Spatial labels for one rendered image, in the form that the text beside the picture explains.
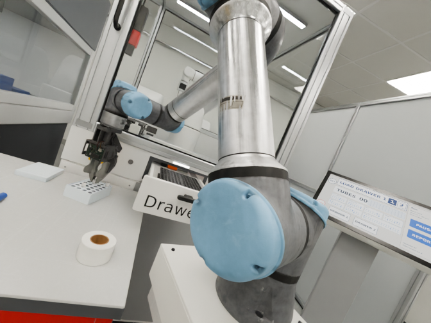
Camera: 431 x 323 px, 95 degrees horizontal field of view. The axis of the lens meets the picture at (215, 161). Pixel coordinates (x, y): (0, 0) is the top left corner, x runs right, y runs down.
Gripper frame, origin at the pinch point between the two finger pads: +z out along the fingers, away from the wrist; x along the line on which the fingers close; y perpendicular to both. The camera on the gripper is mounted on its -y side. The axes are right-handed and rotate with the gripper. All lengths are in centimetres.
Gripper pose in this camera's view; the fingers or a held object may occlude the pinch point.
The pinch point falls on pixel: (96, 179)
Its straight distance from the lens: 83.7
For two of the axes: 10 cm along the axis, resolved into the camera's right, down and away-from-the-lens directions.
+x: 9.3, 3.8, 0.2
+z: -3.8, 9.2, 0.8
